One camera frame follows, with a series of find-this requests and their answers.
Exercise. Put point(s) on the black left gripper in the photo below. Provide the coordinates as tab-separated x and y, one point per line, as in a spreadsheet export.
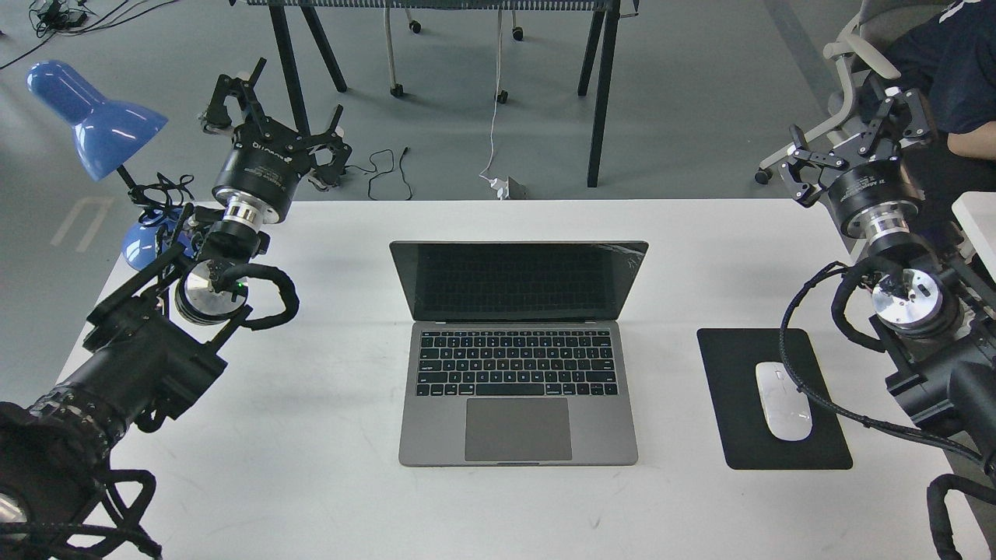
267	160

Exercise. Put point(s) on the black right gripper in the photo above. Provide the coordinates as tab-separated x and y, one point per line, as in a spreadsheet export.
893	121

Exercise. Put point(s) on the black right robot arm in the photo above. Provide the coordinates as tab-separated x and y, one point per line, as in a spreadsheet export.
916	301

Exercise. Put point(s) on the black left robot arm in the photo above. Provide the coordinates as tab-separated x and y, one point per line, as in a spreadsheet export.
155	341

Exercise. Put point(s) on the white office chair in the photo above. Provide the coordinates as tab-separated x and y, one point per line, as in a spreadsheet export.
854	55

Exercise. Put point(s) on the white side table corner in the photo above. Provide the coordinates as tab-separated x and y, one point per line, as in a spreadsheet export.
975	212

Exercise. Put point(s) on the person in dark clothes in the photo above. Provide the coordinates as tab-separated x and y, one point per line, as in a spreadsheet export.
951	59

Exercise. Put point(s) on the blue desk lamp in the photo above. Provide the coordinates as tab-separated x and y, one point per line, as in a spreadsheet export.
107	133

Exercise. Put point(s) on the white rolling chair base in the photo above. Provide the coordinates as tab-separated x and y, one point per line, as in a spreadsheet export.
500	95

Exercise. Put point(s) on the black mouse pad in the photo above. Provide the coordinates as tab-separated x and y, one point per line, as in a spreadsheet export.
730	356

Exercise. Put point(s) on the white power adapter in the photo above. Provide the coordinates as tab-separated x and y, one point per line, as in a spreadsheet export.
508	189

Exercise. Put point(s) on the white computer mouse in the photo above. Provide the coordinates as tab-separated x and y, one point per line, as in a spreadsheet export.
786	409

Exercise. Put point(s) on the grey open laptop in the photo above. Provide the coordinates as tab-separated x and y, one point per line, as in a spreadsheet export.
515	355

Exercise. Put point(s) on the black cable bundle floor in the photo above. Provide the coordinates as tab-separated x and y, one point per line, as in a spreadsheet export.
51	19

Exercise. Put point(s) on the black metal table frame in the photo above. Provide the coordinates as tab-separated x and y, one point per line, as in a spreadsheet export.
343	34

